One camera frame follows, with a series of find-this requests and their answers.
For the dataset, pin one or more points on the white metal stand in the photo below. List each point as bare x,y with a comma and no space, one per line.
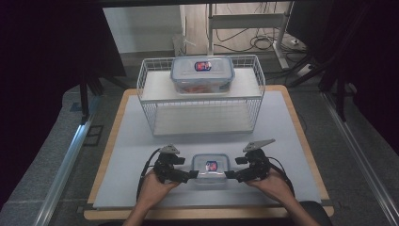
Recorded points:
247,21

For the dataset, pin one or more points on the person's right hand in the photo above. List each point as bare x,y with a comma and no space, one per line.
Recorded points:
276,186

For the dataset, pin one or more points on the white panel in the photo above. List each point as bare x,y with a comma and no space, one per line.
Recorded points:
141,28

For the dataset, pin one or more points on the black stand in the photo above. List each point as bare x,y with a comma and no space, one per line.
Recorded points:
84,100
340,94

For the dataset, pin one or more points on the large clear plastic food container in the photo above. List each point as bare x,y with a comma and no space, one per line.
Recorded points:
202,75

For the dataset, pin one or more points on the white power strip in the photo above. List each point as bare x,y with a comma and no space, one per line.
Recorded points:
304,70

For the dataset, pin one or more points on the black curtain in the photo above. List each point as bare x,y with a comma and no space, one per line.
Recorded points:
373,62
47,62

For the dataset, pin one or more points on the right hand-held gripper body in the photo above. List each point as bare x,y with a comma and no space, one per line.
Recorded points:
255,166

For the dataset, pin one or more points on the aluminium rail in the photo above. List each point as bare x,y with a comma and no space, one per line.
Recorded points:
360,157
62,175

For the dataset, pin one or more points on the pale grey table mat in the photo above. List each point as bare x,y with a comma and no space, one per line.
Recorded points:
131,150

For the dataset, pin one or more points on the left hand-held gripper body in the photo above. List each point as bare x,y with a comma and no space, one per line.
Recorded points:
166,166

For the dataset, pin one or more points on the person's left hand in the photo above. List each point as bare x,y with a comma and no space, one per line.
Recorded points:
155,190

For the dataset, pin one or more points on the small clear plastic food container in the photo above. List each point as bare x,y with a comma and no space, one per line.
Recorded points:
210,168

